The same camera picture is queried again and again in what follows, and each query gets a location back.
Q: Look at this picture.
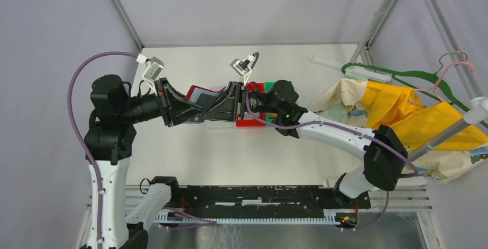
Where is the red plastic bin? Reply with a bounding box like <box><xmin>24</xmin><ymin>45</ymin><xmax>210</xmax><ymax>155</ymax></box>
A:
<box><xmin>235</xmin><ymin>82</ymin><xmax>265</xmax><ymax>128</ymax></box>

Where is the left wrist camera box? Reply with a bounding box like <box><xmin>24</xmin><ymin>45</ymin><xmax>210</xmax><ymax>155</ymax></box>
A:
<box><xmin>136</xmin><ymin>53</ymin><xmax>164</xmax><ymax>92</ymax></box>

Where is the green clothes hanger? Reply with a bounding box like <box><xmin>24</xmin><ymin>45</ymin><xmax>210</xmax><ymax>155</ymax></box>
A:
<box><xmin>341</xmin><ymin>63</ymin><xmax>470</xmax><ymax>112</ymax></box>

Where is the red leather card holder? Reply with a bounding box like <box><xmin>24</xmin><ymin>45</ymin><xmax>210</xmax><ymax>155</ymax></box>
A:
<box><xmin>185</xmin><ymin>85</ymin><xmax>227</xmax><ymax>104</ymax></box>

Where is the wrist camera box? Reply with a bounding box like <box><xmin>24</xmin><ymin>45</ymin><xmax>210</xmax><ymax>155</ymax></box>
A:
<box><xmin>136</xmin><ymin>53</ymin><xmax>164</xmax><ymax>92</ymax></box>
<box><xmin>230</xmin><ymin>54</ymin><xmax>257</xmax><ymax>85</ymax></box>

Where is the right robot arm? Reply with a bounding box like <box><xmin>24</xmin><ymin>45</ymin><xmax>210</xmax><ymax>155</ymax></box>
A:
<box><xmin>204</xmin><ymin>80</ymin><xmax>410</xmax><ymax>208</ymax></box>

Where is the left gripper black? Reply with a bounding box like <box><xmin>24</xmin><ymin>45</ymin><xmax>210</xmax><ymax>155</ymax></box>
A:
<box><xmin>121</xmin><ymin>76</ymin><xmax>207</xmax><ymax>127</ymax></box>

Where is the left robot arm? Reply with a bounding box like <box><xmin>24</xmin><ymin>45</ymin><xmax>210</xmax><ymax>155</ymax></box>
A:
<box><xmin>84</xmin><ymin>74</ymin><xmax>182</xmax><ymax>248</ymax></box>

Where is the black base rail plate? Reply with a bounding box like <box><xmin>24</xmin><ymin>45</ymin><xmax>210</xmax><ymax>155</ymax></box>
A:
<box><xmin>166</xmin><ymin>185</ymin><xmax>371</xmax><ymax>219</ymax></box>

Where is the green plastic bin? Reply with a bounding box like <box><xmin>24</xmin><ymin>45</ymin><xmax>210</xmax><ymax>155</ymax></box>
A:
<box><xmin>264</xmin><ymin>82</ymin><xmax>277</xmax><ymax>122</ymax></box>

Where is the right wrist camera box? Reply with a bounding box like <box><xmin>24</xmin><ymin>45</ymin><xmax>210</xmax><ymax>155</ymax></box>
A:
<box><xmin>230</xmin><ymin>54</ymin><xmax>257</xmax><ymax>85</ymax></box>

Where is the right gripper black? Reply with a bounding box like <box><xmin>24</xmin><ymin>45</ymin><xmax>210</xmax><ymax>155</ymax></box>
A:
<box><xmin>203</xmin><ymin>81</ymin><xmax>281</xmax><ymax>122</ymax></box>

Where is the black credit card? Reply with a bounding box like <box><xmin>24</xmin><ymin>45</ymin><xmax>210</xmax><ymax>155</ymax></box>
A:
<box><xmin>196</xmin><ymin>93</ymin><xmax>220</xmax><ymax>109</ymax></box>

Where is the white cable duct strip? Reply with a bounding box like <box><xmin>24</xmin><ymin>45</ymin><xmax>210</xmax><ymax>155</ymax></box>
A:
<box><xmin>154</xmin><ymin>210</ymin><xmax>340</xmax><ymax>226</ymax></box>

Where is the white hanger rack stand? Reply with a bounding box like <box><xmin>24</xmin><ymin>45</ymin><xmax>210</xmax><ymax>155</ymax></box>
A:
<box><xmin>308</xmin><ymin>53</ymin><xmax>488</xmax><ymax>191</ymax></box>

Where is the pink clothes hanger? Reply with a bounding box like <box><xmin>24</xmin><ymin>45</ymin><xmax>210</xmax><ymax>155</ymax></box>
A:
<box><xmin>413</xmin><ymin>51</ymin><xmax>474</xmax><ymax>93</ymax></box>

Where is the yellow patterned cloth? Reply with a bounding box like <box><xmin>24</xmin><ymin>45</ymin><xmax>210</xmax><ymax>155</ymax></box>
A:
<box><xmin>308</xmin><ymin>78</ymin><xmax>488</xmax><ymax>186</ymax></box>

